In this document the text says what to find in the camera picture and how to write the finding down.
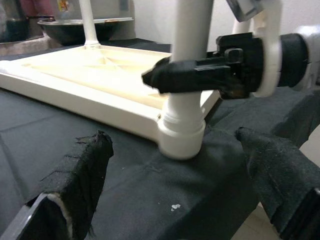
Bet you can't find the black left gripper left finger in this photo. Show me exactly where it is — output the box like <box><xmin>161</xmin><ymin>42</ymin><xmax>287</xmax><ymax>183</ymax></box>
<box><xmin>0</xmin><ymin>129</ymin><xmax>115</xmax><ymax>240</ymax></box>

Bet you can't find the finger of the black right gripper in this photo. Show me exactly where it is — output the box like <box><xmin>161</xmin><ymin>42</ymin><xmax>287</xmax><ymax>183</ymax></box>
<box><xmin>141</xmin><ymin>57</ymin><xmax>233</xmax><ymax>95</ymax></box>

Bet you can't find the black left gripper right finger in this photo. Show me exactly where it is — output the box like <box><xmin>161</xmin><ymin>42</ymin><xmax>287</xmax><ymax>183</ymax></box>
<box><xmin>234</xmin><ymin>126</ymin><xmax>320</xmax><ymax>240</ymax></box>

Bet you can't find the white plastic table leg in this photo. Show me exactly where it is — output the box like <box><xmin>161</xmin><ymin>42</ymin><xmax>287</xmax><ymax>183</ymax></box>
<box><xmin>161</xmin><ymin>0</ymin><xmax>215</xmax><ymax>133</ymax></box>
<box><xmin>78</xmin><ymin>0</ymin><xmax>101</xmax><ymax>50</ymax></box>
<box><xmin>231</xmin><ymin>18</ymin><xmax>253</xmax><ymax>35</ymax></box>

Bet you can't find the white children table top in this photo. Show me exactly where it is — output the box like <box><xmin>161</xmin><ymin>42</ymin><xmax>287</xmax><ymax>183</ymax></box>
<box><xmin>0</xmin><ymin>44</ymin><xmax>221</xmax><ymax>161</ymax></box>

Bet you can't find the black tablecloth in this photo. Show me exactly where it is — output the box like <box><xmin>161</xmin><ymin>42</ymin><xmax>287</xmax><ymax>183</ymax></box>
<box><xmin>0</xmin><ymin>37</ymin><xmax>320</xmax><ymax>240</ymax></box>

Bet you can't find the clear plastic storage bin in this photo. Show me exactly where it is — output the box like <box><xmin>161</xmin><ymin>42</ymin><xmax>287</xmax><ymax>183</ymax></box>
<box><xmin>53</xmin><ymin>0</ymin><xmax>136</xmax><ymax>22</ymax></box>

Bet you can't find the black round basin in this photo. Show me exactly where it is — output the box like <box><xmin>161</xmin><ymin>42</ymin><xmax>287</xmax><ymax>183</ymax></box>
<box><xmin>37</xmin><ymin>17</ymin><xmax>135</xmax><ymax>47</ymax></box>

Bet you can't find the beige patterned bench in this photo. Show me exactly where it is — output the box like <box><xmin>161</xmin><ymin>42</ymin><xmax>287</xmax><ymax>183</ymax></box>
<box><xmin>0</xmin><ymin>34</ymin><xmax>63</xmax><ymax>57</ymax></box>

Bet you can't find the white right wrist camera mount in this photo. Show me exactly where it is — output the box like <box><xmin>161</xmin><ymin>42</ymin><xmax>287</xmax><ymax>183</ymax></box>
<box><xmin>226</xmin><ymin>0</ymin><xmax>283</xmax><ymax>98</ymax></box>

